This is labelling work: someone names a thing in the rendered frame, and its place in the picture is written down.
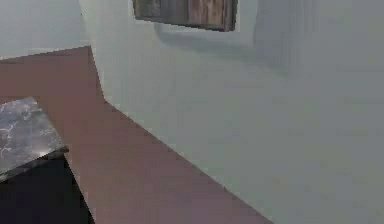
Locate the brown framed wall picture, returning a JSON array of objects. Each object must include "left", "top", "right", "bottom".
[{"left": 131, "top": 0, "right": 239, "bottom": 33}]

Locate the black marble-top counter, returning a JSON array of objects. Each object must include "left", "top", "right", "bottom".
[{"left": 0, "top": 96, "right": 96, "bottom": 224}]

